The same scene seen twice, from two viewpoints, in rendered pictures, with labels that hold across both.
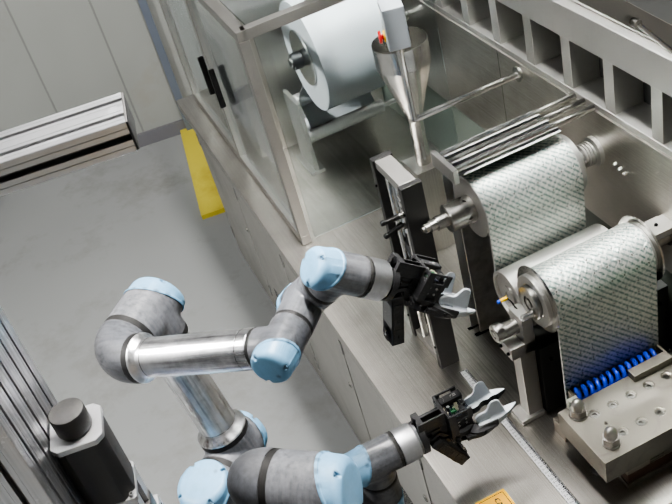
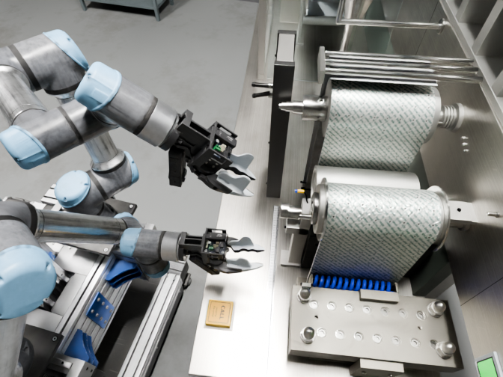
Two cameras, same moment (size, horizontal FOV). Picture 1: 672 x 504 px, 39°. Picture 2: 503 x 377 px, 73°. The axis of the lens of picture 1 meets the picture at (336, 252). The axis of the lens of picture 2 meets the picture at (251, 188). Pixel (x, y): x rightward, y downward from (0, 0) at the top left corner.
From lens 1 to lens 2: 1.19 m
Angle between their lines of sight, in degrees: 21
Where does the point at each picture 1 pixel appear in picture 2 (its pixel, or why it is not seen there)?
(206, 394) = not seen: hidden behind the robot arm
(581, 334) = (338, 251)
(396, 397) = (229, 197)
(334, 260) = (100, 85)
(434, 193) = not seen: hidden behind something
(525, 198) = (368, 125)
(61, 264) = (195, 37)
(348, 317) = (245, 133)
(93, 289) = (199, 55)
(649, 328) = (397, 271)
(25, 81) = not seen: outside the picture
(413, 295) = (193, 157)
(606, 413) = (322, 310)
